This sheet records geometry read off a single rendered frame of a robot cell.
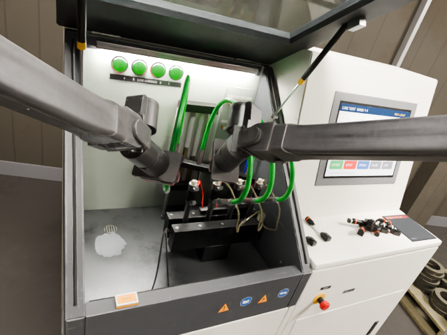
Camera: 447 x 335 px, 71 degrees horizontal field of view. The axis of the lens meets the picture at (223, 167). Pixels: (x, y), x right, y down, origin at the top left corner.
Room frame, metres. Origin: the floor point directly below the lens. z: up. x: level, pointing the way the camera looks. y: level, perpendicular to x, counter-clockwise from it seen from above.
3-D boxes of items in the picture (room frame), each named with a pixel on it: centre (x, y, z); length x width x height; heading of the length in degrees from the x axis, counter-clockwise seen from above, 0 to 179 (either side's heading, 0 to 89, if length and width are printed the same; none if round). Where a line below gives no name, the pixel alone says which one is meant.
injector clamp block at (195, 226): (0.88, -0.03, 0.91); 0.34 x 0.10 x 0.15; 121
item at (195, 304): (0.62, -0.05, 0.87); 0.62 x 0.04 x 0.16; 121
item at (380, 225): (1.08, -0.63, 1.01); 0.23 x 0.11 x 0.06; 121
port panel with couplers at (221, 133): (1.17, 0.00, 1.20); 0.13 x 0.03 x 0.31; 121
